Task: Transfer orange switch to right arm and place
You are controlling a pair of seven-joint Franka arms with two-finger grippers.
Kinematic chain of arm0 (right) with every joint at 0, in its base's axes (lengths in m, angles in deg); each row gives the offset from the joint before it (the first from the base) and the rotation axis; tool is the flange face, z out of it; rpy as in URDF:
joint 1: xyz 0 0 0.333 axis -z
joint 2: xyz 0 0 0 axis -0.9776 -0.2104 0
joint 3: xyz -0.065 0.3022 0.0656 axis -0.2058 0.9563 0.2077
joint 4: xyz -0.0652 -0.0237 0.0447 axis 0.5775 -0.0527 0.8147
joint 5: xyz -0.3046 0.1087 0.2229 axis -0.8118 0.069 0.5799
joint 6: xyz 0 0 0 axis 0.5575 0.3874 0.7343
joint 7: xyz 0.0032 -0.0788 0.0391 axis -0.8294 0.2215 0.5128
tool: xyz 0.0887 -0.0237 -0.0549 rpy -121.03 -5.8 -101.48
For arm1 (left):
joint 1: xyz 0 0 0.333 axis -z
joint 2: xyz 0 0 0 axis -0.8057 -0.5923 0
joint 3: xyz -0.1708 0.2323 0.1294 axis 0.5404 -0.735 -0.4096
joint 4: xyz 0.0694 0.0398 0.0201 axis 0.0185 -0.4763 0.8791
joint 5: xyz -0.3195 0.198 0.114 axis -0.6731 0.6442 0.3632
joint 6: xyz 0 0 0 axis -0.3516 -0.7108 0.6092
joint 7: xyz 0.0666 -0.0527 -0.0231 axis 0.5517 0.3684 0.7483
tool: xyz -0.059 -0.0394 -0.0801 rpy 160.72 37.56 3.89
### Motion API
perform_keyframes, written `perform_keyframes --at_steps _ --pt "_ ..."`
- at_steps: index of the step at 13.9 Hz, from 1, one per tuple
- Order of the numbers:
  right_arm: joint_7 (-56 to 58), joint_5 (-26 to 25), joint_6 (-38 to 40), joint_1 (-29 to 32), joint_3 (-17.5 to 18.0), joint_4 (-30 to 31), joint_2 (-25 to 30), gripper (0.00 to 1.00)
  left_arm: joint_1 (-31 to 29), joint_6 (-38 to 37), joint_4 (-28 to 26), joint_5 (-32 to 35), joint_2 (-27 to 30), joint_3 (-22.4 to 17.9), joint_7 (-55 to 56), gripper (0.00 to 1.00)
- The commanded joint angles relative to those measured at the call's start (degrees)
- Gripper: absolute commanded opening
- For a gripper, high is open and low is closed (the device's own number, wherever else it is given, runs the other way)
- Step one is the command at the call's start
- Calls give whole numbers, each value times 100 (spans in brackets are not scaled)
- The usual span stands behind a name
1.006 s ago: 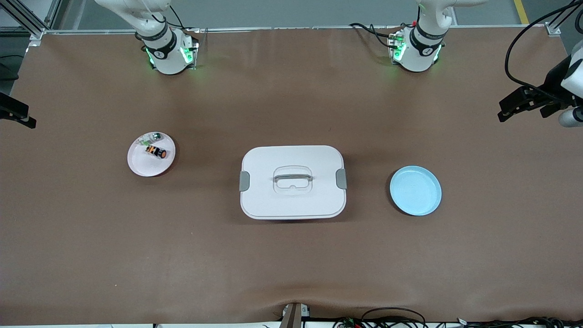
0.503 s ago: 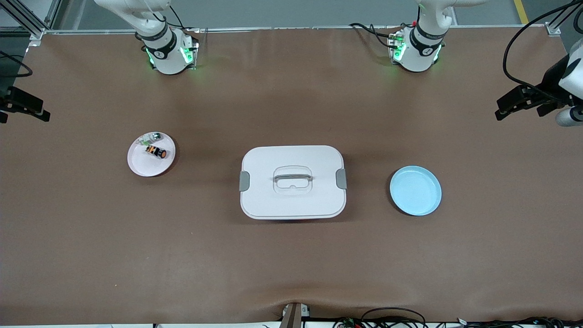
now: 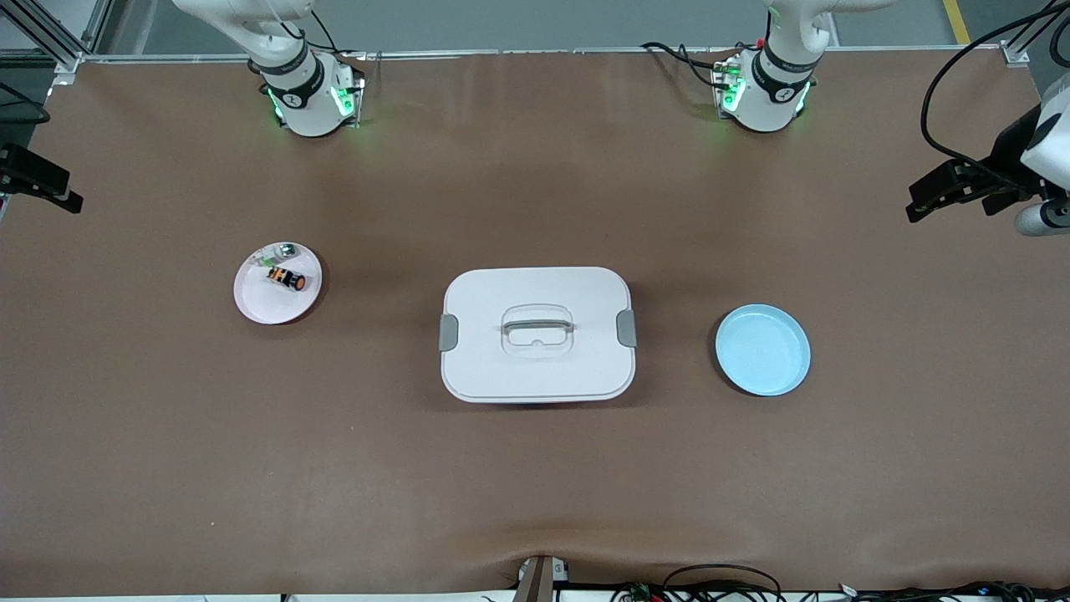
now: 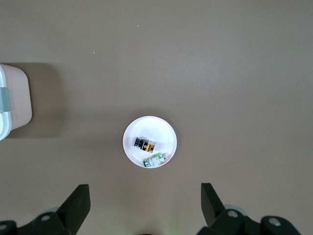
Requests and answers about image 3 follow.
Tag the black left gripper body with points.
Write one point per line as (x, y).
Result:
(1006, 158)

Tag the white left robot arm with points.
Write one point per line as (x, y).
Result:
(773, 92)

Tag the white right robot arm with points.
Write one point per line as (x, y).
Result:
(305, 100)

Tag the light blue round plate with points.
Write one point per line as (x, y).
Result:
(763, 351)

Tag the pink round plate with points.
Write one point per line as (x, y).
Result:
(280, 305)

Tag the white lidded storage box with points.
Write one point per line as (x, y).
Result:
(535, 368)

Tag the small green circuit board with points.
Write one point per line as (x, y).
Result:
(644, 594)

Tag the aluminium frame post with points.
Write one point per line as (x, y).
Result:
(50, 38)
(1014, 53)

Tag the green push button switch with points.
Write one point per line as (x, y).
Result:
(282, 250)

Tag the silver table edge rail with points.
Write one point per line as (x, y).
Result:
(543, 52)

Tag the grey brown stand post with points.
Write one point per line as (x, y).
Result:
(539, 581)

